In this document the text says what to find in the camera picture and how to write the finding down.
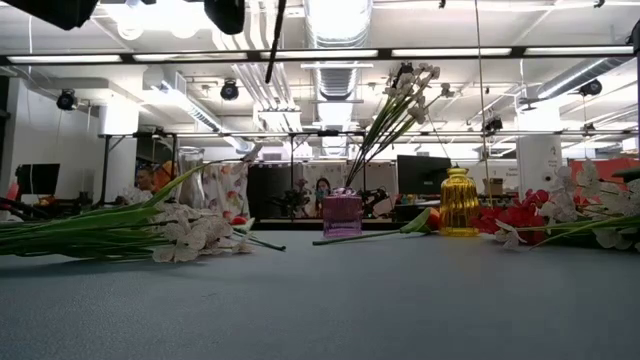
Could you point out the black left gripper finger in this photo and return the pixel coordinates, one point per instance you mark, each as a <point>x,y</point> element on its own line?
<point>278,25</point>

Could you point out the white artificial flower bunch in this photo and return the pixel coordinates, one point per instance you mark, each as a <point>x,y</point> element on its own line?
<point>197,240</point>
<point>565,200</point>
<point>170,189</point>
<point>375,142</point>

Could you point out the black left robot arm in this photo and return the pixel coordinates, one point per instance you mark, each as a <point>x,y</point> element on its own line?
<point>60,12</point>

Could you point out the clear glass vase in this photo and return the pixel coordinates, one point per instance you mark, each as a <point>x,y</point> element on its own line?
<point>192,160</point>

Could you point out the pink ribbed glass vase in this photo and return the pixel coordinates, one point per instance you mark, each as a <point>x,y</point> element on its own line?
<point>342,215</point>

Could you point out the yellow ribbed glass vase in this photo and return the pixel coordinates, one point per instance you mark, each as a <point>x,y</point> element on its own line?
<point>459,205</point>

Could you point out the black partition panel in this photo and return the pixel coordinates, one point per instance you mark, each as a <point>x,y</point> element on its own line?
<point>262,185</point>

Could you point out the person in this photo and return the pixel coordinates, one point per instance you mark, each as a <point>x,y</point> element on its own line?
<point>145,180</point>
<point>322,187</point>

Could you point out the floral curtain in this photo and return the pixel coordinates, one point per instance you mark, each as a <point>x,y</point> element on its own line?
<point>225,190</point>
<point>382,172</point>

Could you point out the large black monitor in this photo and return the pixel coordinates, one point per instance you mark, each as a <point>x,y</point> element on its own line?
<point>422,175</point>

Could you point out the small black monitor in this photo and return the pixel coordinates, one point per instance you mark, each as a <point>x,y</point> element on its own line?
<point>40,180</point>

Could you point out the brown cardboard box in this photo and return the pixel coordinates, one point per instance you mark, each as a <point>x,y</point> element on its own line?
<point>495,186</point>

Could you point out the white pillar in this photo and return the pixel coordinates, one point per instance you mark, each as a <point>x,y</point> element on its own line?
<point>537,160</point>

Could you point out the orange partition screen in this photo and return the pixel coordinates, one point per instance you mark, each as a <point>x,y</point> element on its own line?
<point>620,163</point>

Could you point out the black rig frame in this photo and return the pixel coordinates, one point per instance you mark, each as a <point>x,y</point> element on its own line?
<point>385,53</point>

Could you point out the black background stand frame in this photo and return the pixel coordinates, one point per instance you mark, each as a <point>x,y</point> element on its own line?
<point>105,145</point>

